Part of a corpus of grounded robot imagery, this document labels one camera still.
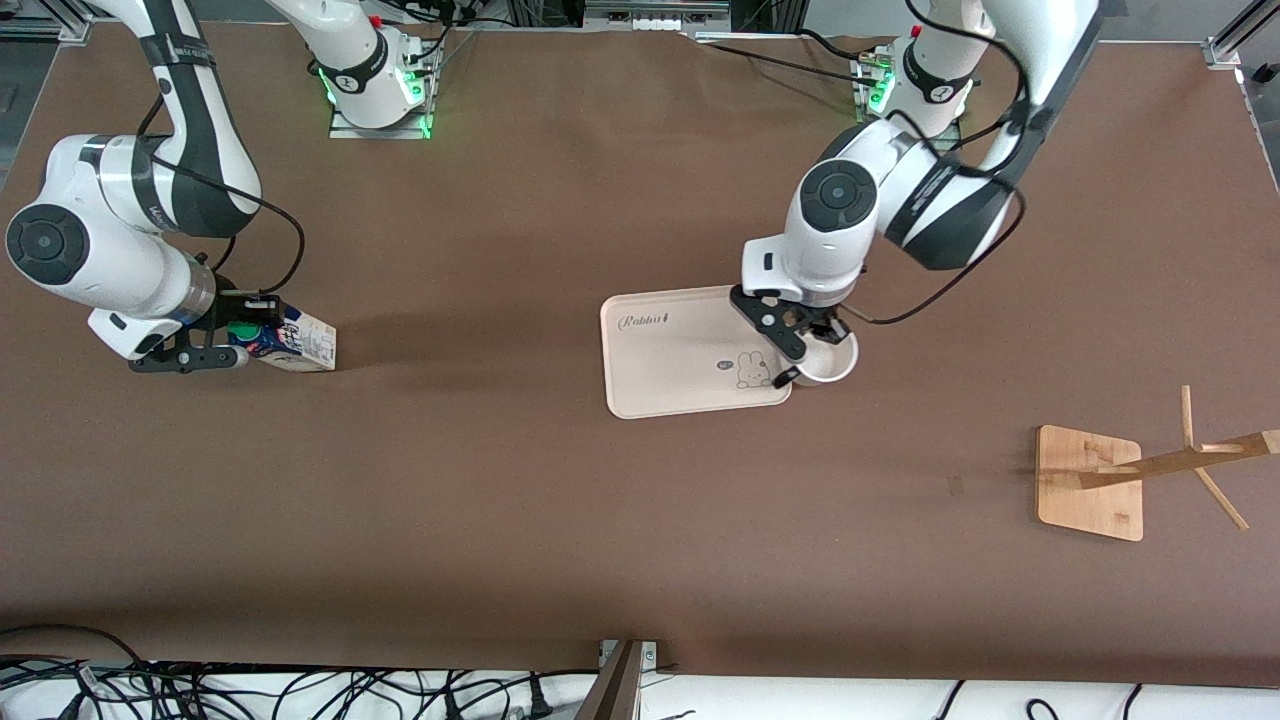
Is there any white tray with rabbit print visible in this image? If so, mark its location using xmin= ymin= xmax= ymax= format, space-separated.
xmin=600 ymin=285 xmax=801 ymax=421

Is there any aluminium frame profile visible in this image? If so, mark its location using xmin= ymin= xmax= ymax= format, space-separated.
xmin=580 ymin=0 xmax=739 ymax=33
xmin=1203 ymin=0 xmax=1280 ymax=83
xmin=0 ymin=0 xmax=99 ymax=43

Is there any white cup with black handle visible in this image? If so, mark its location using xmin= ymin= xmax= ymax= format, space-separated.
xmin=770 ymin=326 xmax=860 ymax=390

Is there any wooden cup rack with pegs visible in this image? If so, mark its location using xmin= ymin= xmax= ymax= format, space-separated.
xmin=1035 ymin=385 xmax=1280 ymax=543

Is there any dark metal post with bracket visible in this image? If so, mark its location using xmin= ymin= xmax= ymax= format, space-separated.
xmin=575 ymin=638 xmax=659 ymax=720

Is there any black cable across table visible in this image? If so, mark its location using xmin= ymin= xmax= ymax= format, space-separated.
xmin=685 ymin=28 xmax=901 ymax=86

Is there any blue white milk carton green cap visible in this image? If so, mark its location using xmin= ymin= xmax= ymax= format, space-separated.
xmin=227 ymin=304 xmax=339 ymax=374

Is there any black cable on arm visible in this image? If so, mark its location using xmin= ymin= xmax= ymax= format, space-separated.
xmin=135 ymin=85 xmax=306 ymax=297
xmin=845 ymin=0 xmax=1031 ymax=327

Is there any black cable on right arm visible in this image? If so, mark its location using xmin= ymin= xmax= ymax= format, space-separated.
xmin=135 ymin=85 xmax=306 ymax=297

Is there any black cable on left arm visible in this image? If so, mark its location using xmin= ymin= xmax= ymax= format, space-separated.
xmin=845 ymin=0 xmax=1031 ymax=327

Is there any metal base plate green light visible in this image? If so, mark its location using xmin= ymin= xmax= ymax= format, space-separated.
xmin=327 ymin=25 xmax=443 ymax=140
xmin=850 ymin=48 xmax=969 ymax=141

